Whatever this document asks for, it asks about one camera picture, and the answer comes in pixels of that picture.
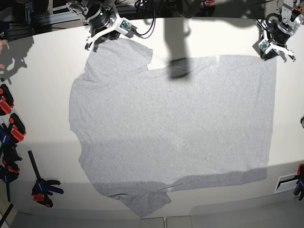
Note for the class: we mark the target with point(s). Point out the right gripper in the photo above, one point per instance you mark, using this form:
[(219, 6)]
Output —
[(99, 19)]

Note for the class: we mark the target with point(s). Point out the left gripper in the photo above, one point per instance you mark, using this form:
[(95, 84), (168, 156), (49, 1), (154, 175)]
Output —
[(275, 31)]

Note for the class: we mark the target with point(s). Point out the grey T-shirt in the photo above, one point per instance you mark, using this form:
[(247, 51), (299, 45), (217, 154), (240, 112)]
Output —
[(197, 123)]

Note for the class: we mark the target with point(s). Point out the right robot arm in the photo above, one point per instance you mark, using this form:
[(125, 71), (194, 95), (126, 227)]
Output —
[(77, 6)]

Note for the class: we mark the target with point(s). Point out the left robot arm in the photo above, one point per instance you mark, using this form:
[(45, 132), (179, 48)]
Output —
[(276, 29)]

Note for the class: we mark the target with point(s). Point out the red black clamp upper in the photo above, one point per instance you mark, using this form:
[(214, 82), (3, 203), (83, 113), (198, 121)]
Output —
[(6, 100)]

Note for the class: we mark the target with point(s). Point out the red black clamp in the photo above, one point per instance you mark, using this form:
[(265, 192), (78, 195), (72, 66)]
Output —
[(14, 132), (6, 100)]

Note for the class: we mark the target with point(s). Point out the red black clamp lower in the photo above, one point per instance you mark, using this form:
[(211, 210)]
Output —
[(14, 132)]

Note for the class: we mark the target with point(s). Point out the blue clamp right edge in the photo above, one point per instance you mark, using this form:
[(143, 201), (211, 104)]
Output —
[(299, 190)]

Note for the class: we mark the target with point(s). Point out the blue clamp edge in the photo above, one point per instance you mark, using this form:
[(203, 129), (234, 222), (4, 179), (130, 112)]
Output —
[(9, 170), (299, 190)]

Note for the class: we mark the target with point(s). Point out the blue black bar clamp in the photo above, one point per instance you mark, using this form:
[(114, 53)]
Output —
[(42, 188)]

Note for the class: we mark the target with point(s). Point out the blue clamp left edge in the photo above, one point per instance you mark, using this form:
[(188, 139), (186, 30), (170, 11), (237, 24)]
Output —
[(9, 170)]

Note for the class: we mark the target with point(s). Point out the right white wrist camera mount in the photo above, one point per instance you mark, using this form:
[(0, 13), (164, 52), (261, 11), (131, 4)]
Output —
[(121, 26)]

